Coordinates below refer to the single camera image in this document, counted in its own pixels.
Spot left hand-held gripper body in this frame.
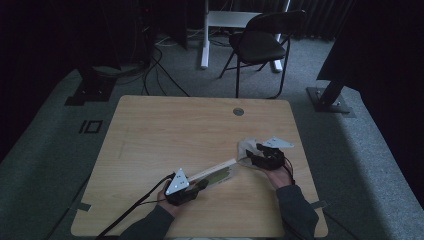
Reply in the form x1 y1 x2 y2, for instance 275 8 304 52
164 168 200 207

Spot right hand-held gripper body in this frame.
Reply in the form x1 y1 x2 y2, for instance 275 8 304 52
258 135 295 171

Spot beige cloth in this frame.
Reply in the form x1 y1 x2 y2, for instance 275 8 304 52
237 137 268 168

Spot person's right hand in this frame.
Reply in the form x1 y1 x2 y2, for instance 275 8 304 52
264 166 294 190

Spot person's left hand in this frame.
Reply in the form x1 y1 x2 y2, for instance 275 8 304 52
157 189 194 218

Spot grey tape strip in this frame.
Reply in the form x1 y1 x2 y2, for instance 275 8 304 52
309 199 328 211
74 201 92 213

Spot black stand with metal base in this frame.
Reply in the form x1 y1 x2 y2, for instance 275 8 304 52
306 78 356 118

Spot black folding chair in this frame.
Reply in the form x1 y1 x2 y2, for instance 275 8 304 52
218 9 307 100

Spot black floor tape marks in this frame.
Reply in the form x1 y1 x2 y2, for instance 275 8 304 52
78 119 104 135

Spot black stand base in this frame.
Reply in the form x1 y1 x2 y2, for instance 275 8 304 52
64 64 118 107

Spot red and black gripper wires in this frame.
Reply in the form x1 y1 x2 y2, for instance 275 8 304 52
283 156 297 186

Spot thick black gripper cable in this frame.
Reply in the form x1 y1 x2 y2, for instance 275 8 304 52
96 172 176 239

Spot black floor cables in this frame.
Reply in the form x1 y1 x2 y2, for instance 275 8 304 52
141 46 191 98

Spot white desk frame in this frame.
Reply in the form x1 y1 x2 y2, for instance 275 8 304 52
200 0 291 73

